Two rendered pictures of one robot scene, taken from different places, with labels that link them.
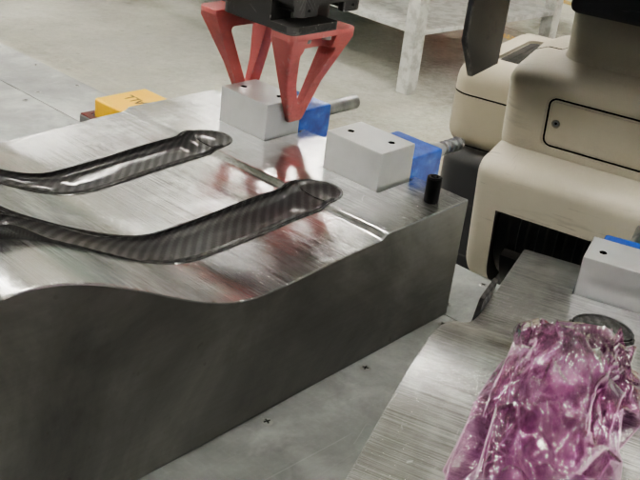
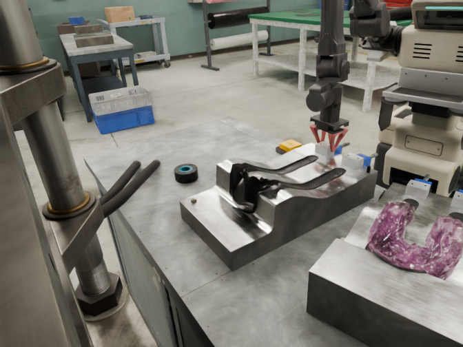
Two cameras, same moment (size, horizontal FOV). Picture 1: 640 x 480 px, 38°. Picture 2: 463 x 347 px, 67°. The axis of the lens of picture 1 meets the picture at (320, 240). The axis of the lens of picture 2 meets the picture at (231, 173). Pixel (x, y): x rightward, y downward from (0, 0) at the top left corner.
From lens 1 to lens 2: 0.44 m
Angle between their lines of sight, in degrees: 16
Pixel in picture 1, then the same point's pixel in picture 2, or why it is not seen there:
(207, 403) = (318, 218)
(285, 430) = (335, 224)
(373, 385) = (355, 215)
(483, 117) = (388, 135)
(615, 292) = (415, 193)
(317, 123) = (339, 151)
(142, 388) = (306, 215)
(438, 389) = (368, 215)
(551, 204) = (407, 164)
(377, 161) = (354, 163)
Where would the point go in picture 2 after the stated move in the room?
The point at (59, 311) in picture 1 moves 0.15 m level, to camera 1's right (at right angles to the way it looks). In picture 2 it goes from (294, 201) to (361, 208)
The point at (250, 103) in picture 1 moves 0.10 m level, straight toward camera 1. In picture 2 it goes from (322, 148) to (323, 163)
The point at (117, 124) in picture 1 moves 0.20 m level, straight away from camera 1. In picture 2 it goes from (291, 154) to (285, 131)
